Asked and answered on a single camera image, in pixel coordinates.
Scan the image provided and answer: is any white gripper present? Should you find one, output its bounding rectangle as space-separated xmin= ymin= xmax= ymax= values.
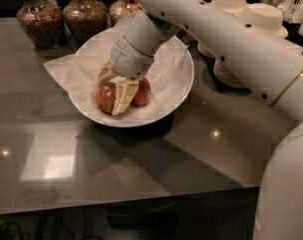
xmin=94 ymin=36 xmax=154 ymax=116

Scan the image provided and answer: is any red apple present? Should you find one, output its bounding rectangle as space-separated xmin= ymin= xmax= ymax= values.
xmin=96 ymin=82 xmax=116 ymax=114
xmin=132 ymin=78 xmax=152 ymax=106

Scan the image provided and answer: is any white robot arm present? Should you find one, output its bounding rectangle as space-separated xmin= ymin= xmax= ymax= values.
xmin=109 ymin=0 xmax=303 ymax=240

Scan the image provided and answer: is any white bowl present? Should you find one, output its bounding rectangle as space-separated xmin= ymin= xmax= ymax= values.
xmin=70 ymin=24 xmax=195 ymax=129

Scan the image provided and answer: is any rear paper bowl stack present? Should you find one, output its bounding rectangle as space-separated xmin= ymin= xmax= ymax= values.
xmin=207 ymin=0 xmax=248 ymax=25

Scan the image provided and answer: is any white paper liner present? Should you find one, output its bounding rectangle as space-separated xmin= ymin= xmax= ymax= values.
xmin=42 ymin=11 xmax=193 ymax=125

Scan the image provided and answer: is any glass cereal jar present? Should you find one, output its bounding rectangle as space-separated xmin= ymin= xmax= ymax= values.
xmin=63 ymin=0 xmax=107 ymax=43
xmin=109 ymin=0 xmax=142 ymax=25
xmin=17 ymin=0 xmax=65 ymax=49

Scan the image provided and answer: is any leftmost glass cereal jar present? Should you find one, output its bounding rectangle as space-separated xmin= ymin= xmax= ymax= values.
xmin=17 ymin=0 xmax=65 ymax=49

